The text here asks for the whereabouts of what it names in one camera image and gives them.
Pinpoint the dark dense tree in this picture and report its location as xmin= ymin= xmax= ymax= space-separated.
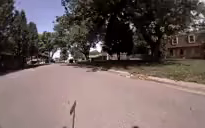
xmin=101 ymin=13 xmax=135 ymax=62

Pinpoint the grey asphalt road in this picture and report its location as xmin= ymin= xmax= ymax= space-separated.
xmin=0 ymin=63 xmax=205 ymax=128

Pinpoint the leafy green tree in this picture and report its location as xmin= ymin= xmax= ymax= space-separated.
xmin=53 ymin=0 xmax=104 ymax=62

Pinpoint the large spreading tree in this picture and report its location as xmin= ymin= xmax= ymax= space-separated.
xmin=123 ymin=0 xmax=205 ymax=64

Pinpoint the grass lawn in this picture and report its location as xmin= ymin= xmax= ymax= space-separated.
xmin=86 ymin=58 xmax=205 ymax=86

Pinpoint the pale concrete kerb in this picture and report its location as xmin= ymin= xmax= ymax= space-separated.
xmin=104 ymin=67 xmax=205 ymax=98

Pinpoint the low building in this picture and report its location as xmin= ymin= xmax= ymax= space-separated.
xmin=0 ymin=51 xmax=52 ymax=70

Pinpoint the brick house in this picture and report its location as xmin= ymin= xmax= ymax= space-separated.
xmin=165 ymin=31 xmax=205 ymax=61

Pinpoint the row of trees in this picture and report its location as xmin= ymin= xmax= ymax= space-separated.
xmin=0 ymin=0 xmax=58 ymax=72

